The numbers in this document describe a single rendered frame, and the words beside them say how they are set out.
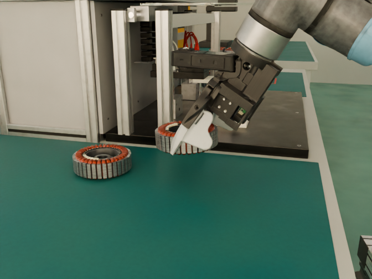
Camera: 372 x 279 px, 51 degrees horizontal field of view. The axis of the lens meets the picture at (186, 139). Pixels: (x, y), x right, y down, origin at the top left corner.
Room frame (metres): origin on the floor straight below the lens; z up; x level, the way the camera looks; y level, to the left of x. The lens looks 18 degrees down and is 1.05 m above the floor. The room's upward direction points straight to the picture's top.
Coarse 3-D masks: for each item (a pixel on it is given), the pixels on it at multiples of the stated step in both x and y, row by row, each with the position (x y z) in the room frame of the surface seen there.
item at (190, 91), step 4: (184, 84) 1.25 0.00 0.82; (188, 84) 1.25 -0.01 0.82; (192, 84) 1.25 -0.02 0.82; (196, 84) 1.25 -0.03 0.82; (184, 88) 1.25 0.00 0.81; (188, 88) 1.25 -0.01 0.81; (192, 88) 1.25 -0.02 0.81; (196, 88) 1.25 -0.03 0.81; (184, 92) 1.25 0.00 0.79; (188, 92) 1.25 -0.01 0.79; (192, 92) 1.25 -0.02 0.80; (196, 92) 1.25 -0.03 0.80; (184, 96) 1.25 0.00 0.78; (188, 96) 1.25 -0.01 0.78; (192, 96) 1.25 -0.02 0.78; (196, 96) 1.25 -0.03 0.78
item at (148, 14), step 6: (132, 6) 0.93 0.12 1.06; (138, 6) 0.92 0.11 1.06; (144, 6) 0.92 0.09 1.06; (150, 6) 0.93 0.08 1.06; (156, 6) 0.97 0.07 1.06; (144, 12) 0.92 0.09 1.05; (150, 12) 0.93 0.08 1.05; (138, 18) 0.92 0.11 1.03; (144, 18) 0.92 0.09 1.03; (150, 18) 0.92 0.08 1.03
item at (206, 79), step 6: (156, 72) 1.03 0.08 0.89; (174, 72) 1.01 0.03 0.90; (180, 72) 1.01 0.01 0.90; (186, 72) 1.01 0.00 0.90; (192, 72) 1.01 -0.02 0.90; (198, 72) 1.00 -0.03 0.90; (204, 72) 1.01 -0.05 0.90; (180, 78) 1.01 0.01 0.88; (186, 78) 1.01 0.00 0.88; (192, 78) 1.00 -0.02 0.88; (198, 78) 1.00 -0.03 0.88; (204, 78) 1.00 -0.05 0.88; (210, 78) 1.01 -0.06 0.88
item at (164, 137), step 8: (160, 128) 0.66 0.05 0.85; (168, 128) 0.66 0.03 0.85; (176, 128) 0.69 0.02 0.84; (208, 128) 0.64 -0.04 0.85; (216, 128) 0.65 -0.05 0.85; (160, 136) 0.63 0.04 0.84; (168, 136) 0.62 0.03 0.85; (216, 136) 0.64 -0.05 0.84; (160, 144) 0.63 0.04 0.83; (168, 144) 0.61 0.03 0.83; (184, 144) 0.61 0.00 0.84; (216, 144) 0.64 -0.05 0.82; (168, 152) 0.61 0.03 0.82; (176, 152) 0.61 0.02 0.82; (184, 152) 0.60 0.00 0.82; (192, 152) 0.61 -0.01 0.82; (200, 152) 0.62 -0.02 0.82
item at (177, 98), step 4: (176, 96) 1.05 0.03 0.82; (180, 96) 1.06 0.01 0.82; (176, 100) 1.02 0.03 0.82; (180, 100) 1.06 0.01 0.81; (176, 104) 1.02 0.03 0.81; (180, 104) 1.06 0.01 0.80; (176, 108) 1.02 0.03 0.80; (180, 108) 1.06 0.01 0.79; (176, 112) 1.02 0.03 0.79; (180, 112) 1.06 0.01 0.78; (176, 116) 1.02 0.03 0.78
